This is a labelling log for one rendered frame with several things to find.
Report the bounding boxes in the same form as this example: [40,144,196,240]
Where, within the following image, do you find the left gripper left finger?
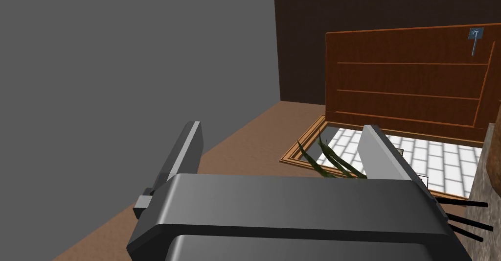
[150,120,205,195]

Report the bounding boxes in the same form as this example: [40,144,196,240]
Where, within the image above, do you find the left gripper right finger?
[358,124,429,187]

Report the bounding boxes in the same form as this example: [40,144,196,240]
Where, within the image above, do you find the green plant leaves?
[296,129,368,179]

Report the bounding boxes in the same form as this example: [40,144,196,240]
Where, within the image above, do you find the grey door handle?
[468,27,485,57]

